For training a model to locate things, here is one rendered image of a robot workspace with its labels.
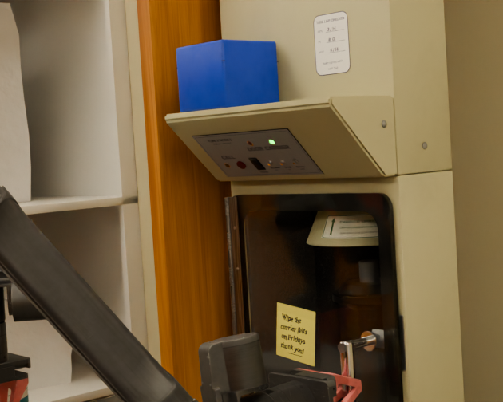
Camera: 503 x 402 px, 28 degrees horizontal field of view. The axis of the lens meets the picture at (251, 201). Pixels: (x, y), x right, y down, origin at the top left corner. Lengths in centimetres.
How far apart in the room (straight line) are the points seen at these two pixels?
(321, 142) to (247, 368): 30
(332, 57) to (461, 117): 45
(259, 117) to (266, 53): 14
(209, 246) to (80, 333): 48
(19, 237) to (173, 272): 45
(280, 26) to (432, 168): 29
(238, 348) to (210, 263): 41
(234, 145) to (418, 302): 32
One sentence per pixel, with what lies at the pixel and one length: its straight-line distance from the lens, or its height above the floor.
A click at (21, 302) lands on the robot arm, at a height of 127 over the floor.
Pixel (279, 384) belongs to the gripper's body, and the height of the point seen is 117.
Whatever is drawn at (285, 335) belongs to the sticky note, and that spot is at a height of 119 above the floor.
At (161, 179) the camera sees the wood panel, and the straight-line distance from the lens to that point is 146.
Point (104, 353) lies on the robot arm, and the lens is 109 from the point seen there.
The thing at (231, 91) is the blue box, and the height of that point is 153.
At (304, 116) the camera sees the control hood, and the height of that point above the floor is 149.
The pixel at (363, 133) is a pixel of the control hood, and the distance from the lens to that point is 121.
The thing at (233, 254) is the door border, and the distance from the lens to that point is 147.
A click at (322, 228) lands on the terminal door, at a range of 133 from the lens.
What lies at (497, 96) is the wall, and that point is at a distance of 169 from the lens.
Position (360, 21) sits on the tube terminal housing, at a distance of 130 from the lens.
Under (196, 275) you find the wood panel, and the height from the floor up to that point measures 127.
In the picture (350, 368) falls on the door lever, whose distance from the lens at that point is 127.
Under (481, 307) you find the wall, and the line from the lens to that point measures 174.
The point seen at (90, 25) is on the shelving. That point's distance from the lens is 254.
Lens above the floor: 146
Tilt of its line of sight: 3 degrees down
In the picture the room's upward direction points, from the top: 4 degrees counter-clockwise
